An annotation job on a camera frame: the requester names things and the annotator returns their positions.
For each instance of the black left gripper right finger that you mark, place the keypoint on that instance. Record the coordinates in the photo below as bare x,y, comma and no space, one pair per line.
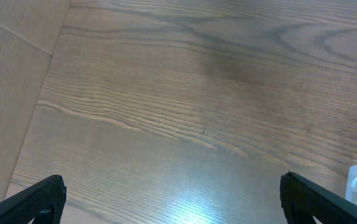
305,202

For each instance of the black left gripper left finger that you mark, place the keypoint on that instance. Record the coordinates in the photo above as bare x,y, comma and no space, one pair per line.
40,203

